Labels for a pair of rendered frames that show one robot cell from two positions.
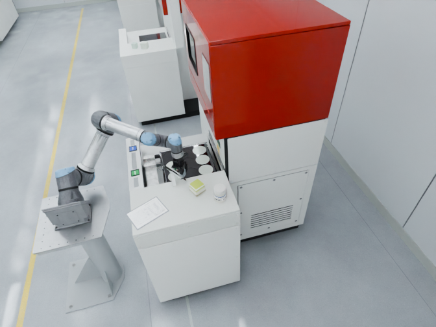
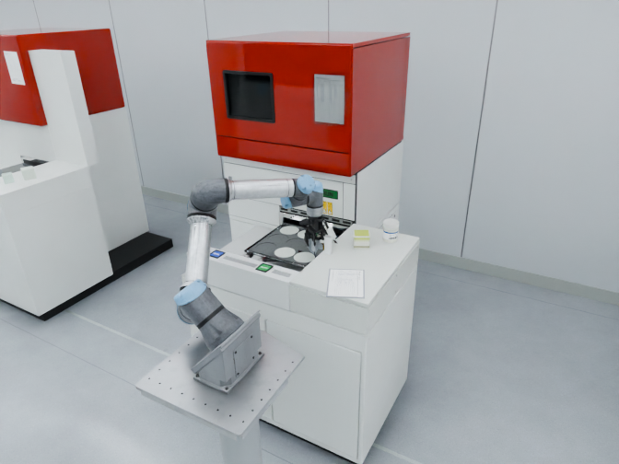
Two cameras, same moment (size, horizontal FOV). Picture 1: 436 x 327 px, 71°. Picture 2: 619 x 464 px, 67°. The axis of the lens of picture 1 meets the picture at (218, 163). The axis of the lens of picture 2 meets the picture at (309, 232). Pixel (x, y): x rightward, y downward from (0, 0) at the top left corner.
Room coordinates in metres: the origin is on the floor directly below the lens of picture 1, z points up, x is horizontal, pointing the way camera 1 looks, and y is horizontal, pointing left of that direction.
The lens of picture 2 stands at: (0.16, 1.71, 1.99)
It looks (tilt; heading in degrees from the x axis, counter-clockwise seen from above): 26 degrees down; 312
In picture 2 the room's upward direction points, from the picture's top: 1 degrees counter-clockwise
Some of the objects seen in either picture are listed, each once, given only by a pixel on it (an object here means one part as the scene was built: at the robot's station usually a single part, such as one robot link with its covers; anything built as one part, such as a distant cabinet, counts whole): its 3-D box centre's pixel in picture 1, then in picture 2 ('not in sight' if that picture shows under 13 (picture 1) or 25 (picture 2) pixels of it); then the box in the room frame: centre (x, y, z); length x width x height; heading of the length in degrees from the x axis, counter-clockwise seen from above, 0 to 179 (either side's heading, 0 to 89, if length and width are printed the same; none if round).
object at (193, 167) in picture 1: (187, 163); (296, 243); (1.61, 0.21, 0.90); 0.34 x 0.34 x 0.01; 12
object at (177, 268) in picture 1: (183, 217); (302, 338); (1.51, 0.30, 0.41); 0.97 x 0.64 x 0.82; 12
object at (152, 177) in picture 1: (152, 175); not in sight; (1.54, 0.47, 0.87); 0.36 x 0.08 x 0.03; 12
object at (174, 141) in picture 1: (174, 143); (313, 193); (1.46, 0.25, 1.21); 0.09 x 0.08 x 0.11; 68
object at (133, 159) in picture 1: (136, 168); (241, 275); (1.60, 0.58, 0.89); 0.55 x 0.09 x 0.14; 12
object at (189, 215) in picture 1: (183, 207); (359, 272); (1.21, 0.23, 0.89); 0.62 x 0.35 x 0.14; 102
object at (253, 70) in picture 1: (252, 56); (312, 94); (1.91, -0.27, 1.52); 0.81 x 0.75 x 0.59; 12
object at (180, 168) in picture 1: (178, 163); (316, 226); (1.45, 0.25, 1.05); 0.09 x 0.08 x 0.12; 162
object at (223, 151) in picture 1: (211, 127); (286, 198); (1.85, 0.04, 1.02); 0.82 x 0.03 x 0.40; 12
